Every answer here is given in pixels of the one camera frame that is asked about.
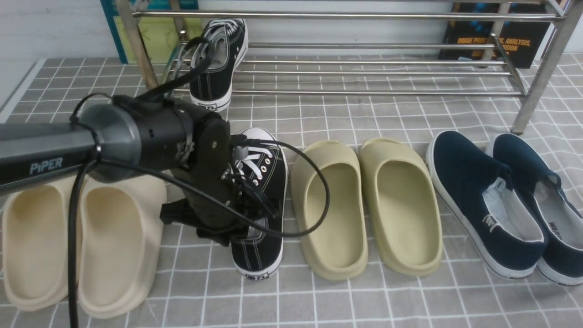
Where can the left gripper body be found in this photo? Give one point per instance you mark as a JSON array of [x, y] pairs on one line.
[[207, 169]]

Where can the black canvas sneaker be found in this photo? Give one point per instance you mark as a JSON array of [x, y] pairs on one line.
[[256, 254], [213, 88]]

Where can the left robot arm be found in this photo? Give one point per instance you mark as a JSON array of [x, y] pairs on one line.
[[132, 137]]

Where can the metal shoe rack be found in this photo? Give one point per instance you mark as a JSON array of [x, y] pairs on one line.
[[178, 73]]

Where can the left navy canvas shoe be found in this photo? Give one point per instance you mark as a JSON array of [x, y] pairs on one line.
[[479, 191]]

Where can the navy canvas shoe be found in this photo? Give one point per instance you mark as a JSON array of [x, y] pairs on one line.
[[479, 191], [541, 191]]

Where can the right navy canvas shoe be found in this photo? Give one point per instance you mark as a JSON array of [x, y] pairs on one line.
[[541, 191]]

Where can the grey checked table cloth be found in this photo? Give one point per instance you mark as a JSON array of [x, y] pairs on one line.
[[197, 285]]

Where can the right cream foam slide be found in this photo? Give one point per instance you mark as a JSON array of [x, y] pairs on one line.
[[121, 239]]

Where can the cream foam slide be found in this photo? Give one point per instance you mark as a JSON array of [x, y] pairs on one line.
[[121, 239], [34, 232]]

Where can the left olive foam slide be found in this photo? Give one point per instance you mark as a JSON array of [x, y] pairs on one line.
[[338, 248]]

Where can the olive foam slide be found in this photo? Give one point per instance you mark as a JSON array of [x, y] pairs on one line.
[[338, 248], [403, 207]]

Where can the right olive foam slide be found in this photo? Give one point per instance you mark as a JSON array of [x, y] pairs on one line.
[[403, 207]]

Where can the left cream foam slide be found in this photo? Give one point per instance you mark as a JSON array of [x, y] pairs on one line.
[[34, 232]]

